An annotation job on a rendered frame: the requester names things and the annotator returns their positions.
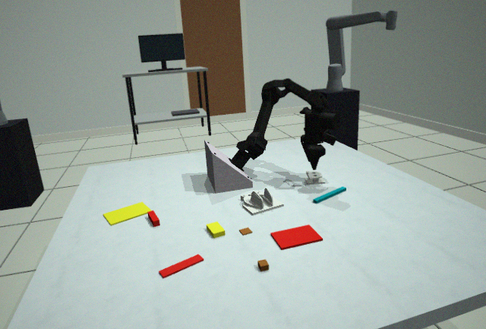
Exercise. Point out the yellow flat plate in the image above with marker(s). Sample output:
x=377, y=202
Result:
x=126, y=213

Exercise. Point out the teal rectangular bar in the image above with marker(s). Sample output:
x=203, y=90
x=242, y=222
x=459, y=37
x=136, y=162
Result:
x=329, y=195

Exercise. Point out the yellow rectangular block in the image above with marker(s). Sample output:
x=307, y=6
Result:
x=215, y=230

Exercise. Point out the small brown flat tile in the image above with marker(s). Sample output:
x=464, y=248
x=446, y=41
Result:
x=245, y=231

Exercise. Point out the small brown cube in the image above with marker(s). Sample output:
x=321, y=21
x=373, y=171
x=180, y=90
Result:
x=263, y=265

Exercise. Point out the red flat bar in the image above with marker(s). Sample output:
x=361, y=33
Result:
x=180, y=266

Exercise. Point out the small red block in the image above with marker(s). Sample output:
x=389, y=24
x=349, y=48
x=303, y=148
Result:
x=153, y=218

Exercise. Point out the red flat plate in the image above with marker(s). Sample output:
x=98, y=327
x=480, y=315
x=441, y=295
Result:
x=302, y=235

